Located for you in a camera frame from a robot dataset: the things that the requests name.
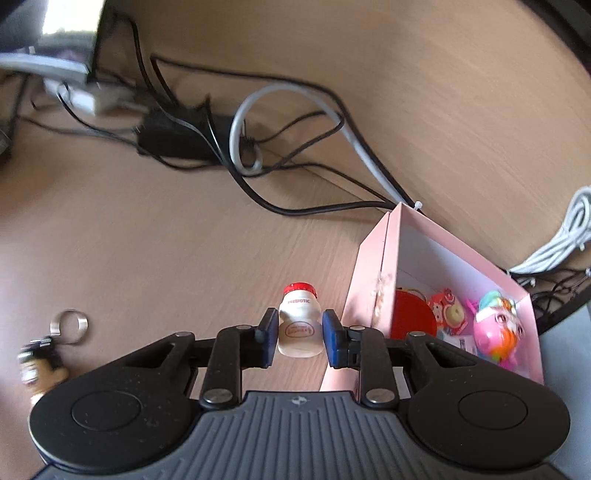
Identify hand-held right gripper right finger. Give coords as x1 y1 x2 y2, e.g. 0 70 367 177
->
322 308 485 409

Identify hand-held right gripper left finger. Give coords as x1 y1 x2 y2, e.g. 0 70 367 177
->
122 307 280 411

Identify small white bottle red cap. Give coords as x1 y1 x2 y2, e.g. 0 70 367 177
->
277 282 325 358

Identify pink cardboard box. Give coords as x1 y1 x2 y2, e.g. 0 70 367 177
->
318 202 546 393

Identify red round disc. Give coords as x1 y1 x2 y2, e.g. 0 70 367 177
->
390 288 437 340

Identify pink doll toy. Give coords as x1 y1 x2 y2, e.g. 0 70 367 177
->
466 290 527 370

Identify red round toy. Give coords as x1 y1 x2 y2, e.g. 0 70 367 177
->
427 288 468 333

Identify black power adapter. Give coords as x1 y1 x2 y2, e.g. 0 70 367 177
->
136 104 234 164

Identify white power strip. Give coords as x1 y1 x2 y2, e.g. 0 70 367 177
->
44 76 139 116

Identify black computer monitor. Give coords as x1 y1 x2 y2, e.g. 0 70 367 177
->
0 0 105 84

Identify black cable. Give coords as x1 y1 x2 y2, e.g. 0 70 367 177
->
226 161 398 217
150 53 404 206

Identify grey cable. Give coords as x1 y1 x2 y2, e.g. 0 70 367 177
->
229 84 423 213

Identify brown figure keychain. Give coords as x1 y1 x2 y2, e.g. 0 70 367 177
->
17 310 89 407

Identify white cable bundle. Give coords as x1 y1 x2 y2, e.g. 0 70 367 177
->
508 187 591 274

